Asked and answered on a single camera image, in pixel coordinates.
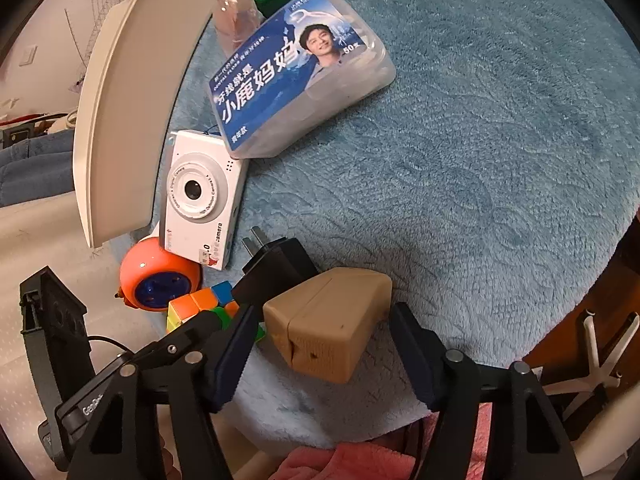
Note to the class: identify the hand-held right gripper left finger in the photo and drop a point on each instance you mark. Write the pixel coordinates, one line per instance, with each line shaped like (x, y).
(232, 360)

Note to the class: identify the pink fleece cloth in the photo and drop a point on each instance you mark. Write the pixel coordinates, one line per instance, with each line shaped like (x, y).
(350, 460)

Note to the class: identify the pink clear plastic item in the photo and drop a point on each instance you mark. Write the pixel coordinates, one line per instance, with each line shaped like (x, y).
(235, 20)

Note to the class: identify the orange round plug socket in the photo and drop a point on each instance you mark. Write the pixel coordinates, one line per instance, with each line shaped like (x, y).
(150, 275)

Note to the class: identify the colourful puzzle cube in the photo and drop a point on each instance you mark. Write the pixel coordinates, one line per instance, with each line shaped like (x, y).
(200, 300)

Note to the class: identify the blue jeans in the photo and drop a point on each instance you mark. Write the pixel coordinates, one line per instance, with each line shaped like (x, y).
(35, 165)

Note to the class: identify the white wall switch plate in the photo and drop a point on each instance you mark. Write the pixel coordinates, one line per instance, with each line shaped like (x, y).
(28, 56)

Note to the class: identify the blue fleece blanket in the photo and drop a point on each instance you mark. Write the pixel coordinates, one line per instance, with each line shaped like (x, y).
(475, 160)

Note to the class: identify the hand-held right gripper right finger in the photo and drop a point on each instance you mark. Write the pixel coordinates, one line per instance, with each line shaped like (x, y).
(415, 355)

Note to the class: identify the white digital camera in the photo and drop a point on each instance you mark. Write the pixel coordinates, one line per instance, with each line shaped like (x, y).
(200, 195)

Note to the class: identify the clear floss box blue label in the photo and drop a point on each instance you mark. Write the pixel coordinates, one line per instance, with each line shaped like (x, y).
(300, 75)

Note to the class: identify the beige plastic case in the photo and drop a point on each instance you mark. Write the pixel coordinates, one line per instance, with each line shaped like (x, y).
(330, 320)

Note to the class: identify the black power adapter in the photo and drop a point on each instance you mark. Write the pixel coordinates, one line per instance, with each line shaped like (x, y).
(280, 270)

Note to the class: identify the white plastic storage bin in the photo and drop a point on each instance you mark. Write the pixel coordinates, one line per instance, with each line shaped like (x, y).
(130, 90)

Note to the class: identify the black plastic box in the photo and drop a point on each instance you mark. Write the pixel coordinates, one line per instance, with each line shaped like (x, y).
(22, 134)

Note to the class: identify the white swivel chair base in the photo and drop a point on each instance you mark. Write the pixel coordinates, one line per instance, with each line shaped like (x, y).
(592, 370)

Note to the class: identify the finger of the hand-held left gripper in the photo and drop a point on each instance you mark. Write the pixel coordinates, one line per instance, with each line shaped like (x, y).
(172, 346)

